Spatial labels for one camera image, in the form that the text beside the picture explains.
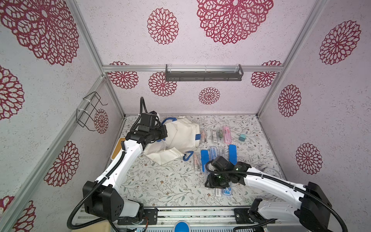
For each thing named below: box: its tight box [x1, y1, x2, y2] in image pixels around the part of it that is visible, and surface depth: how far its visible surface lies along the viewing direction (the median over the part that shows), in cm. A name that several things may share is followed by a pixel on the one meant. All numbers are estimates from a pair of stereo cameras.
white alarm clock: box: [259, 167, 283, 179], surface depth 87 cm
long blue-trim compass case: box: [222, 187, 232, 197], surface depth 83 cm
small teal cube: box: [238, 133, 246, 142], surface depth 107 cm
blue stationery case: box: [228, 144, 238, 166], surface depth 99 cm
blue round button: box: [174, 221, 190, 232], surface depth 71 cm
